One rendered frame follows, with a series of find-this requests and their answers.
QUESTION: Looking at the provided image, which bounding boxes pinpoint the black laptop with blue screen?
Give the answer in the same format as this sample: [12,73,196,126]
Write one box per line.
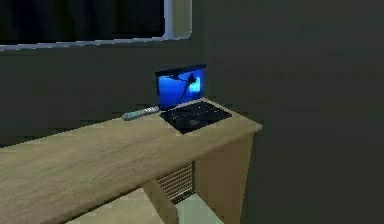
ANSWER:
[154,64,233,136]

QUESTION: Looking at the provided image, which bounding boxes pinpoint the grey remote control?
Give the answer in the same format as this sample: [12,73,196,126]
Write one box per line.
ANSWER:
[121,105,161,122]

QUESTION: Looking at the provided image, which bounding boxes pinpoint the light wooden desk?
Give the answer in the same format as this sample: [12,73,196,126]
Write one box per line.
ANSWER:
[0,96,264,224]

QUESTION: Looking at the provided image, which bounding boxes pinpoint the window with pale frame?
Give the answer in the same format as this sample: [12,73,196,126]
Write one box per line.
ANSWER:
[0,0,193,52]

